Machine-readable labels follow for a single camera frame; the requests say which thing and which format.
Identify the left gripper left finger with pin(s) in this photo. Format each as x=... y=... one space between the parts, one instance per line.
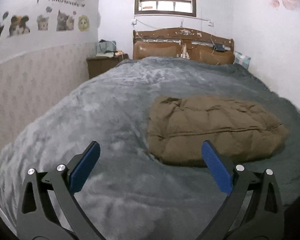
x=47 y=206

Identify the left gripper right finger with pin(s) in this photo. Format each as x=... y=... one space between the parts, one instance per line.
x=253 y=207

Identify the brown puffer jacket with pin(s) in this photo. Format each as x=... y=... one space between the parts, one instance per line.
x=241 y=130

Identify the teal folded clothes pile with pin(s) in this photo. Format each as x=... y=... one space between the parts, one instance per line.
x=106 y=48

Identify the grey plush bed blanket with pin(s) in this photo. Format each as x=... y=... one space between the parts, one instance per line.
x=130 y=195

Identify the brown wooden nightstand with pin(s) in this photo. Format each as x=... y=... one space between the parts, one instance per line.
x=100 y=65

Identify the black device on headboard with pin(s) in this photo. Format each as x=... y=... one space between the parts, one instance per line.
x=219 y=47

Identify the brown wooden headboard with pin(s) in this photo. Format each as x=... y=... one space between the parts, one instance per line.
x=186 y=43

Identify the yellow flower cat sticker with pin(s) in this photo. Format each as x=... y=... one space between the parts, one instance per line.
x=83 y=23

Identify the calico cat wall sticker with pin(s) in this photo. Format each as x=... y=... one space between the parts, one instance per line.
x=19 y=25

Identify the grey cats wall sticker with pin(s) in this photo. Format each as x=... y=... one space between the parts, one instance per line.
x=64 y=22

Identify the tabby kitten wall sticker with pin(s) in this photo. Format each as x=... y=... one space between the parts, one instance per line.
x=43 y=23

